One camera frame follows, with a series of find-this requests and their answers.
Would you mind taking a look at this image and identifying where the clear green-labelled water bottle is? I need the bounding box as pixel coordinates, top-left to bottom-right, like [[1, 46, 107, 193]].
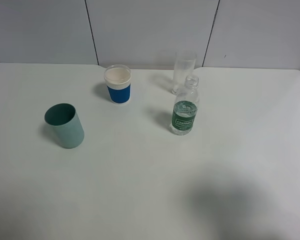
[[170, 75, 200, 136]]

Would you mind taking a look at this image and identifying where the blue sleeved paper cup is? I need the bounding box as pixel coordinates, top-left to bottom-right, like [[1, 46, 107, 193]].
[[104, 64, 131, 105]]

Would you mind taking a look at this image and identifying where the teal green plastic cup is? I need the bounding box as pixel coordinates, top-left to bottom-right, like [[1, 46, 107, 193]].
[[44, 103, 85, 149]]

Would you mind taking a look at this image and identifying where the tall clear glass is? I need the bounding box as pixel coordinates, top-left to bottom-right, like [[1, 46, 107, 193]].
[[172, 50, 197, 95]]

